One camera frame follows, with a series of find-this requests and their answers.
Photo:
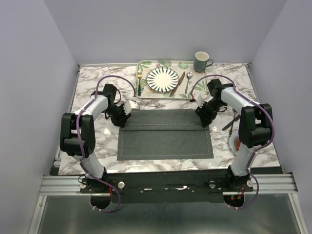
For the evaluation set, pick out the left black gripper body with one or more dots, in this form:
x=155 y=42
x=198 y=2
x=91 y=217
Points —
x=117 y=113

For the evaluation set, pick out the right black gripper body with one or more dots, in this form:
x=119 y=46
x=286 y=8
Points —
x=211 y=107

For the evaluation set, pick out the grey cloth napkin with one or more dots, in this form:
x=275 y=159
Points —
x=164 y=134

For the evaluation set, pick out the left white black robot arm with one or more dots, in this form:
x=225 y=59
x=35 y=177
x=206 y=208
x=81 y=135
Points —
x=77 y=134

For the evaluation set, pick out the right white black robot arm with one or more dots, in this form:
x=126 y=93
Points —
x=256 y=128

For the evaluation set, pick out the small white saucer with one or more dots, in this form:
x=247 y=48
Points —
x=231 y=142

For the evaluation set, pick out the orange black object on saucer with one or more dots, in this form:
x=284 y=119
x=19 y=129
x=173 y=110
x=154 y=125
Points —
x=237 y=143

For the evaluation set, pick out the silver spoon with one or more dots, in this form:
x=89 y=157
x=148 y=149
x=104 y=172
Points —
x=189 y=75

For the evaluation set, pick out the bronze knife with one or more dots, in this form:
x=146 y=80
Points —
x=179 y=82

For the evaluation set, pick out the teal ceramic mug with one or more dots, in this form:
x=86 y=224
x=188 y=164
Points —
x=202 y=61

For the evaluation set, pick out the floral serving tray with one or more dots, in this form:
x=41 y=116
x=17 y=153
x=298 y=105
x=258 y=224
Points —
x=179 y=66

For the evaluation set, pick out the striped white plate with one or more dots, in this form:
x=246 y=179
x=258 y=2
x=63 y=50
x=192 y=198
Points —
x=162 y=79

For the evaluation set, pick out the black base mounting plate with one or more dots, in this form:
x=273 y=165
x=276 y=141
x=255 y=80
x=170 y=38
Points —
x=168 y=187

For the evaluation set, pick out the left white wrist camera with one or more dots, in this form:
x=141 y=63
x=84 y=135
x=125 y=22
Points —
x=129 y=106

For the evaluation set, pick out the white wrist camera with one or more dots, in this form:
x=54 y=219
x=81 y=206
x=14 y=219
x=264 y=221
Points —
x=199 y=100
x=129 y=106

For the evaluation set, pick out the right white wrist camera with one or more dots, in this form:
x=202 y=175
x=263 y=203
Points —
x=199 y=100

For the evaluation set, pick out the gold green-handled fork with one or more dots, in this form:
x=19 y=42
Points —
x=139 y=76

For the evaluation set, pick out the aluminium frame rail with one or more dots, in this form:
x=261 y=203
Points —
x=69 y=185

